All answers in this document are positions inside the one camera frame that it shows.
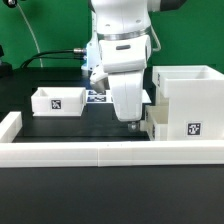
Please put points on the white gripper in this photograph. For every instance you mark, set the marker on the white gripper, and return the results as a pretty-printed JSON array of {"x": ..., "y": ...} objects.
[{"x": 125, "y": 62}]

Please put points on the white front drawer tray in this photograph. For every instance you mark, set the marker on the white front drawer tray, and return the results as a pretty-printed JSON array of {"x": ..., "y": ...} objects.
[{"x": 155, "y": 122}]

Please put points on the white drawer tray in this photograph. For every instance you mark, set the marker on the white drawer tray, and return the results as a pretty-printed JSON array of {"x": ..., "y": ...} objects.
[
  {"x": 155, "y": 122},
  {"x": 58, "y": 101}
]

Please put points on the white drawer cabinet box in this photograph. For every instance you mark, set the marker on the white drawer cabinet box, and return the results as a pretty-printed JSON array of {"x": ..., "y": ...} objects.
[{"x": 194, "y": 96}]

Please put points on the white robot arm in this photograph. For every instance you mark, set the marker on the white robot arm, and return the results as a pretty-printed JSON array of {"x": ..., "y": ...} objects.
[{"x": 114, "y": 20}]

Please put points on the white rear drawer tray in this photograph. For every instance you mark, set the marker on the white rear drawer tray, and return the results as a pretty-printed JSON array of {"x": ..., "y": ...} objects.
[{"x": 58, "y": 101}]

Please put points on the printed marker sheet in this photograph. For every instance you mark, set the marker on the printed marker sheet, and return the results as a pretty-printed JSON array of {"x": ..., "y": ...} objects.
[{"x": 94, "y": 97}]

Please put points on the black device at left edge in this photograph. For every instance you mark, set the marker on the black device at left edge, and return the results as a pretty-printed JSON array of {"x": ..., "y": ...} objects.
[{"x": 5, "y": 68}]

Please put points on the white U-shaped border frame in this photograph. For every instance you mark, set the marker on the white U-shaped border frame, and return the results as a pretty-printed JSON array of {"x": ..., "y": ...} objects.
[{"x": 102, "y": 154}]

